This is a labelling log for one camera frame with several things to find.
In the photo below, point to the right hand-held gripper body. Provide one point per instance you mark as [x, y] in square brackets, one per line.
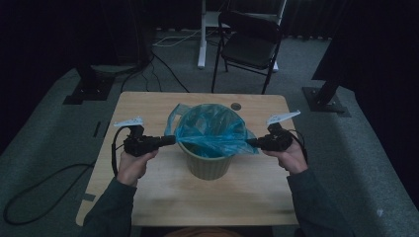
[276, 141]

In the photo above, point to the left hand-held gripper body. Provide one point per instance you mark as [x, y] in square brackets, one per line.
[140, 144]

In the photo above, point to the blue plastic bin bag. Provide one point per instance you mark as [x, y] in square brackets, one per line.
[210, 128]

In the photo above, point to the green ribbed waste bin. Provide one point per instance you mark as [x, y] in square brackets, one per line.
[206, 166]

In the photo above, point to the person's right hand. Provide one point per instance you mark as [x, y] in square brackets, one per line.
[291, 159]

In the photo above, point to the person's left hand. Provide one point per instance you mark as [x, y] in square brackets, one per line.
[131, 168]

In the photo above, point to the round grey table grommet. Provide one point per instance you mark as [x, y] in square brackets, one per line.
[236, 106]

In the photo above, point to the black tape strip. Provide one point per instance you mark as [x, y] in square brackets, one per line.
[96, 129]

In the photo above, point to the black metal stand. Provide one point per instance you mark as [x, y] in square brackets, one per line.
[89, 89]
[324, 98]

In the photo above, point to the grey tape piece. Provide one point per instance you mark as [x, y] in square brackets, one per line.
[89, 197]

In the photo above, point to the black folding chair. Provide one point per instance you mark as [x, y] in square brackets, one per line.
[250, 46]

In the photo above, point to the white desk frame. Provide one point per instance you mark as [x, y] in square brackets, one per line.
[201, 49]

